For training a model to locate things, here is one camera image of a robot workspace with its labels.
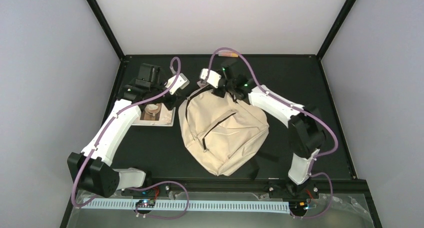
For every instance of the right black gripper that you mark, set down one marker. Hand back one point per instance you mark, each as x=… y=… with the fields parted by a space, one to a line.
x=220 y=94

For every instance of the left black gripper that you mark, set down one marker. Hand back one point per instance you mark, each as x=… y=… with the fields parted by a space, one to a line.
x=177 y=96

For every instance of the white coffee cover book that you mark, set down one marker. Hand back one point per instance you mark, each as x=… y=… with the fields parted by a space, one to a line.
x=156 y=115

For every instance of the orange highlighter pen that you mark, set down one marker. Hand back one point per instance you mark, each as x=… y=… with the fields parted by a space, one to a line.
x=228 y=54

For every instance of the beige canvas backpack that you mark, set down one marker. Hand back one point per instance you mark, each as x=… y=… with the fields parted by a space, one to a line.
x=221 y=133

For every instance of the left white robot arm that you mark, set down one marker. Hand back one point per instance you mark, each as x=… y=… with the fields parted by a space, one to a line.
x=91 y=169

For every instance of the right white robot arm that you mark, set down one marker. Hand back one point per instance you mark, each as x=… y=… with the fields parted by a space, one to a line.
x=305 y=134

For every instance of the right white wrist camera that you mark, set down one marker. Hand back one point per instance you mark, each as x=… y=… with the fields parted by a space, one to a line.
x=210 y=77

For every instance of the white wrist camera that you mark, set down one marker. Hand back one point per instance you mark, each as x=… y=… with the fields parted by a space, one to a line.
x=210 y=77
x=176 y=82

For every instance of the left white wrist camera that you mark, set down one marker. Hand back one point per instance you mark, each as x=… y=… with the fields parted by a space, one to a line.
x=176 y=82

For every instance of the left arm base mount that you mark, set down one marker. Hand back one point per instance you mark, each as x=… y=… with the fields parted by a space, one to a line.
x=150 y=189

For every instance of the light blue slotted cable duct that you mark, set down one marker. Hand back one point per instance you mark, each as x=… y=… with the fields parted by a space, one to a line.
x=196 y=205

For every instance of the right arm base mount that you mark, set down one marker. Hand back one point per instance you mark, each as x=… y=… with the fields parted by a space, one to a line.
x=289 y=191

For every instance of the black frame post left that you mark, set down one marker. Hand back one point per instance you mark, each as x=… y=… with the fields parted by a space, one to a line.
x=97 y=11

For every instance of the black frame post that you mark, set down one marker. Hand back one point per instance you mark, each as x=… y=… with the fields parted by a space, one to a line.
x=337 y=24
x=97 y=11

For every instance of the black frame post right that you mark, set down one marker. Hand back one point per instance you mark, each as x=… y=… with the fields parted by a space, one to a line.
x=337 y=24

